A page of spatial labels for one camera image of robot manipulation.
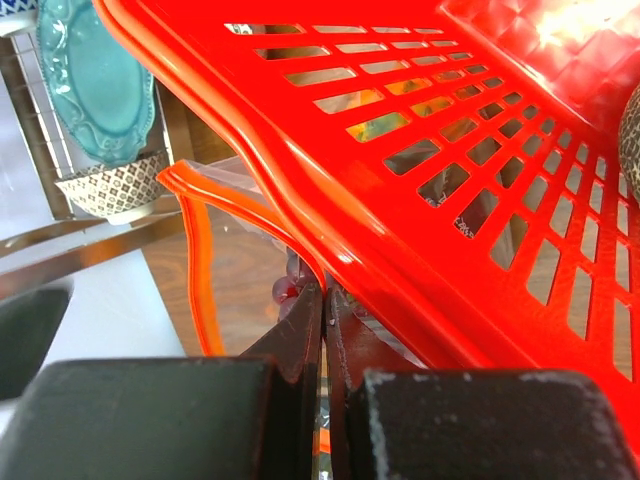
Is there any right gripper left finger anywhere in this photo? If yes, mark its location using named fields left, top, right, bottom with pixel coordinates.
left=1, top=284, right=323, bottom=479

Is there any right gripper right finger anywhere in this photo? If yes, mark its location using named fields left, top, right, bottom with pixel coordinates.
left=324, top=289, right=639, bottom=479

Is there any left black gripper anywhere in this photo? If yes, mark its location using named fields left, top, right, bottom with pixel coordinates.
left=1, top=283, right=73, bottom=400

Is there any purple grape bunch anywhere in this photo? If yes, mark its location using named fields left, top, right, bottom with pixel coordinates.
left=271, top=249, right=320, bottom=321

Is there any clear zip top bag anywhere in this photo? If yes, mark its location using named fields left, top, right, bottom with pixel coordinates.
left=160, top=162, right=429, bottom=479

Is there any red plastic shopping basket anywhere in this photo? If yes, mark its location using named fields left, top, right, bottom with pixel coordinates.
left=96, top=1, right=639, bottom=448

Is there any metal dish rack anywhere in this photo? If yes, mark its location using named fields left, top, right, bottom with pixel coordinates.
left=1, top=35, right=184, bottom=299

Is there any patterned bowl in rack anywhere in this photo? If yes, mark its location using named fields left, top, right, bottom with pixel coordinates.
left=54, top=151, right=169, bottom=226

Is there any teal scalloped plate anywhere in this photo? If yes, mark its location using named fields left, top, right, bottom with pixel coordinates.
left=36, top=1, right=156, bottom=167

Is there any blue patterned dish in rack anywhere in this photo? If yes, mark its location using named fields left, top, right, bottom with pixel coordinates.
left=0, top=0, right=38, bottom=20

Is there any green netted melon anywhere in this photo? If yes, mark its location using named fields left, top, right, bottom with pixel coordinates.
left=618, top=85, right=640, bottom=201

